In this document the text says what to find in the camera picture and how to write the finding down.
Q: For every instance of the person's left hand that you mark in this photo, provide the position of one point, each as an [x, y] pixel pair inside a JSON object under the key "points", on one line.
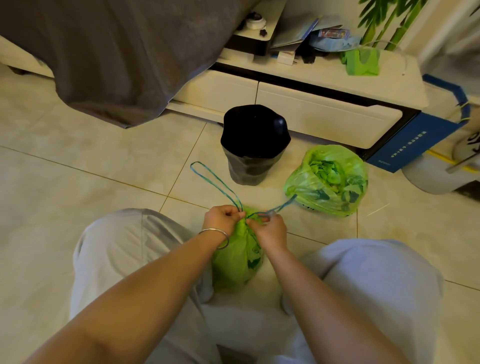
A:
{"points": [[219, 221]]}

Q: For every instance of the person's right hand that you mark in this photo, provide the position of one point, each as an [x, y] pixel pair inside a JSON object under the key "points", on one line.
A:
{"points": [[272, 232]]}

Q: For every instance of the person's right fingers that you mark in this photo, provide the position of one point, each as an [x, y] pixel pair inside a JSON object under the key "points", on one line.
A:
{"points": [[260, 222]]}

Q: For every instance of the person's left fingers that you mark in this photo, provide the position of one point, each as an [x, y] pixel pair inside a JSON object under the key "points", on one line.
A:
{"points": [[234, 215]]}

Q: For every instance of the person's left forearm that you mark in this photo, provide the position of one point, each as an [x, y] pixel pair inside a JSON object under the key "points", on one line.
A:
{"points": [[150, 300]]}

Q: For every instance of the person's right forearm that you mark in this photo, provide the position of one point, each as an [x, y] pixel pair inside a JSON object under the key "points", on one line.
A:
{"points": [[322, 315]]}

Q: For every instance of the grey trash bin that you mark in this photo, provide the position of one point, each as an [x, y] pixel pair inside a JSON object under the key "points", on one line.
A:
{"points": [[251, 170]]}

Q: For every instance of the open green garbage bag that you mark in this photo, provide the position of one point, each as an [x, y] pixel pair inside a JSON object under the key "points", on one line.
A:
{"points": [[326, 180]]}

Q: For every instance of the black bin liner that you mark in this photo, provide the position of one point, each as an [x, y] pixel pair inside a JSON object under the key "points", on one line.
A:
{"points": [[255, 131]]}

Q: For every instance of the person's grey trousers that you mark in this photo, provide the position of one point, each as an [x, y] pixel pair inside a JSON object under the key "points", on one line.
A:
{"points": [[375, 285]]}

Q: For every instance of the white low drawer cabinet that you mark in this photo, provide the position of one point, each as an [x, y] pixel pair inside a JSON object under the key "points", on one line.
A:
{"points": [[330, 108]]}

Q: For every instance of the small white box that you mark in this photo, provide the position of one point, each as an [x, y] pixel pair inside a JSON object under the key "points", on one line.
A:
{"points": [[287, 57]]}

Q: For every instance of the blue cardboard box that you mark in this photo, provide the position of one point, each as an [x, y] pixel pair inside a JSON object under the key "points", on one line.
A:
{"points": [[416, 138]]}

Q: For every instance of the white round plant pot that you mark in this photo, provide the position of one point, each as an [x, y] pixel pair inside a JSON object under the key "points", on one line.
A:
{"points": [[431, 176]]}

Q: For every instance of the grey paper booklet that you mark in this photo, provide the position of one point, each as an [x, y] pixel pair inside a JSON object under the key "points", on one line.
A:
{"points": [[290, 33]]}

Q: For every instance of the white round jar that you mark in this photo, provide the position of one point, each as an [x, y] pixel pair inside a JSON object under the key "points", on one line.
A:
{"points": [[256, 21]]}

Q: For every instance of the yellow stick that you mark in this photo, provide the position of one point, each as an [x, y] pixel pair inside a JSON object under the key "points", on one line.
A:
{"points": [[446, 158]]}

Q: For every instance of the blue colourful packet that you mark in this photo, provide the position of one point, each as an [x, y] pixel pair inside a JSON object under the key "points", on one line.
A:
{"points": [[333, 37]]}

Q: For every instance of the grey bed sheet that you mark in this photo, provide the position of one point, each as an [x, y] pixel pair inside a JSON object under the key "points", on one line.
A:
{"points": [[112, 52]]}

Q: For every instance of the green bamboo plant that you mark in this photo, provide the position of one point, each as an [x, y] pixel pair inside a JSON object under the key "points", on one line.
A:
{"points": [[403, 22]]}

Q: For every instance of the grey curtain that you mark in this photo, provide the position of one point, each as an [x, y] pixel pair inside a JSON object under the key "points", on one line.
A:
{"points": [[453, 41]]}

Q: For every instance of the white bed frame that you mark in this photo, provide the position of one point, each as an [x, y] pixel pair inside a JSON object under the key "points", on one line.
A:
{"points": [[22, 56]]}

